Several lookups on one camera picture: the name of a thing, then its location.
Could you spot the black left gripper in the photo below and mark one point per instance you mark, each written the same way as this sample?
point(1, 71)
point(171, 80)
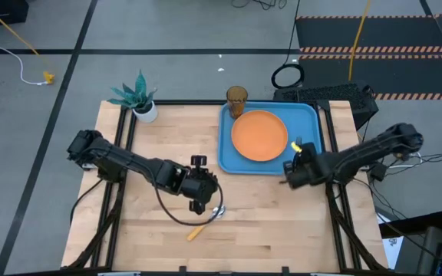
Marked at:
point(196, 186)

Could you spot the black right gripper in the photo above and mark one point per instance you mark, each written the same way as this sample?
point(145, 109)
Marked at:
point(305, 168)

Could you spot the orange round plate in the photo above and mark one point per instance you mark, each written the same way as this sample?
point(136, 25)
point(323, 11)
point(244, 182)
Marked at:
point(259, 136)

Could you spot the amber ribbed plastic cup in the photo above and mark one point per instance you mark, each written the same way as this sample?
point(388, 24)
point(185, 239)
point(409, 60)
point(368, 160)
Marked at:
point(237, 100)

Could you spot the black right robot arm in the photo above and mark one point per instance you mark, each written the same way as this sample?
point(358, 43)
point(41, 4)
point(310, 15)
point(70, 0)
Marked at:
point(359, 153)

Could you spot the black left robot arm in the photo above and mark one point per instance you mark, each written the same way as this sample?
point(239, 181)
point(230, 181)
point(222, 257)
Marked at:
point(129, 159)

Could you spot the blue plastic tray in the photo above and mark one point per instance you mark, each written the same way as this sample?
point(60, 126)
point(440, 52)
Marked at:
point(305, 119)

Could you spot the black perforated computer case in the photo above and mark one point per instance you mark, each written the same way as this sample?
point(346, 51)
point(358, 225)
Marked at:
point(332, 96)

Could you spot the white plant pot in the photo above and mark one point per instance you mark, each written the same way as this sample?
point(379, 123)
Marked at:
point(147, 115)

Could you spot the green artificial plant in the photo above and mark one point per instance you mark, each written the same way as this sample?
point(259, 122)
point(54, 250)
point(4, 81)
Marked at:
point(134, 96)

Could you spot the white paper sheet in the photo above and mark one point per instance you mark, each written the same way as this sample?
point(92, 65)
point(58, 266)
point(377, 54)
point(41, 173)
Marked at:
point(391, 247)

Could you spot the black hazard-striped floor mat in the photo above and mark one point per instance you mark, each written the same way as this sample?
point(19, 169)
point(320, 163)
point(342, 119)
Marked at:
point(378, 69)

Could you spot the yellow floor plug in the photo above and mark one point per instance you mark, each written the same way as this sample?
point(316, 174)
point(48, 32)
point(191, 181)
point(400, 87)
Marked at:
point(48, 77)

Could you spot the black aluminium table frame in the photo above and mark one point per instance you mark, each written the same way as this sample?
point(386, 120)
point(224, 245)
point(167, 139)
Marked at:
point(344, 230)
point(107, 226)

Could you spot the black table edge bracket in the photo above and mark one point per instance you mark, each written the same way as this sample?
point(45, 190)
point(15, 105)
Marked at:
point(285, 269)
point(182, 269)

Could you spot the black aluminium cross rail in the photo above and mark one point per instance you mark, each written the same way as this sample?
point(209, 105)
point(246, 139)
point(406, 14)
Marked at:
point(186, 102)

